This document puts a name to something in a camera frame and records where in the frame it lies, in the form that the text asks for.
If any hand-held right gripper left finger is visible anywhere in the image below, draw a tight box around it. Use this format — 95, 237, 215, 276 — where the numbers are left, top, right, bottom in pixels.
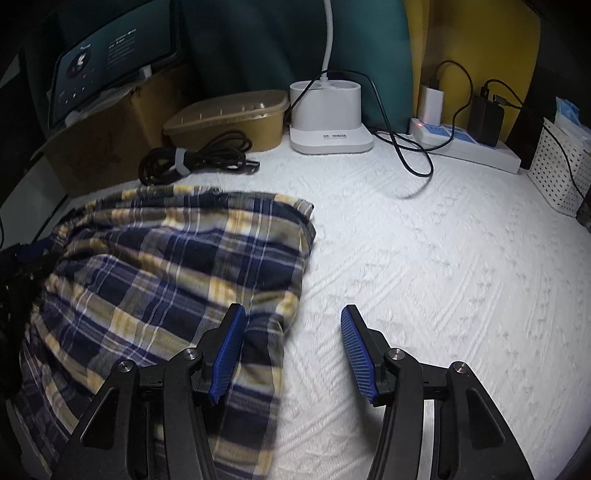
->
51, 303, 247, 480

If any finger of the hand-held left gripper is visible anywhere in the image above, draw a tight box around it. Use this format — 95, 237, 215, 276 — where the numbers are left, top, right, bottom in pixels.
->
0, 239, 63, 278

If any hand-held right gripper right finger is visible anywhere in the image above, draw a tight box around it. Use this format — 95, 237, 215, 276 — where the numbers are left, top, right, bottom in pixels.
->
340, 304, 534, 480

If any blue yellow plaid shirt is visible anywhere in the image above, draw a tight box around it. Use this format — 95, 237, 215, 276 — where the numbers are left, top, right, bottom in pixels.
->
11, 185, 317, 480

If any brown cardboard box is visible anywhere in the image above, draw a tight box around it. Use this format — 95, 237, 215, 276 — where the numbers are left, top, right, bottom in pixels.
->
30, 65, 195, 197

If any white tablet stand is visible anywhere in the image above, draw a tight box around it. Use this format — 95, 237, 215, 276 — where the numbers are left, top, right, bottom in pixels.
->
64, 66, 154, 126

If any tablet with dark screen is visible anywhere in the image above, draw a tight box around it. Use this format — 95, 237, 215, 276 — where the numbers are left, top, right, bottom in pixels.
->
48, 0, 182, 128

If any brown lidded food container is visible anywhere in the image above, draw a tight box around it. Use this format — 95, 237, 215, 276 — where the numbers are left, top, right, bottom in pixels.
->
163, 90, 291, 154

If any white power strip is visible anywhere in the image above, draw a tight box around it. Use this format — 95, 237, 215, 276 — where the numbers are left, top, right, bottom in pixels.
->
410, 117, 522, 175

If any white desk lamp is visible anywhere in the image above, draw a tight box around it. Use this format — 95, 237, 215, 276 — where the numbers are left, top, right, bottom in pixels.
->
289, 0, 374, 156

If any white charger plug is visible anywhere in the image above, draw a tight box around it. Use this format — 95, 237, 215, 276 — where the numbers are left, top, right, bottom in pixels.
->
419, 84, 445, 124

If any white perforated basket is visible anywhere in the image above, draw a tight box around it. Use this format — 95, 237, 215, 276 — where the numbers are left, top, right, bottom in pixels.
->
526, 117, 591, 216

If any black charger plug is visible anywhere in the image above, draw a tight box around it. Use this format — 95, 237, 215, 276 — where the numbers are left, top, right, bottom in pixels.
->
468, 95, 504, 147

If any teal curtain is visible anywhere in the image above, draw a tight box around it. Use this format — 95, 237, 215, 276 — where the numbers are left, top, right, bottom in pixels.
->
180, 0, 413, 131

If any blue tissue pack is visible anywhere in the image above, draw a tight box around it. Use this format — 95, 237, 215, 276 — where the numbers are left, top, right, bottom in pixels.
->
554, 97, 581, 128

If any yellow curtain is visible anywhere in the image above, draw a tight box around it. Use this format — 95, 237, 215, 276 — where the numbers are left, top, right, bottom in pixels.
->
402, 0, 542, 134

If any dark window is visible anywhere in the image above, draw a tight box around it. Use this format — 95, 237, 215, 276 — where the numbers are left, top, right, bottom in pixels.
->
508, 0, 591, 154

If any coiled black cable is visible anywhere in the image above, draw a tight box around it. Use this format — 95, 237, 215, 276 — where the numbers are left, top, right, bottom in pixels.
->
139, 130, 260, 188

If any black lamp power cable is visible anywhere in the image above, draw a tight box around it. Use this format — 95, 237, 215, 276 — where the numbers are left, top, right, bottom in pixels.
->
292, 69, 435, 179

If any black cable across basket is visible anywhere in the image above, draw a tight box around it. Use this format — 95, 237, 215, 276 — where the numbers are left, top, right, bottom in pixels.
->
544, 124, 591, 205

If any black white-charger cable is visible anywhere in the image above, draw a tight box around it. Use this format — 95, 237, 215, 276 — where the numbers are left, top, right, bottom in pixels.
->
434, 60, 474, 144

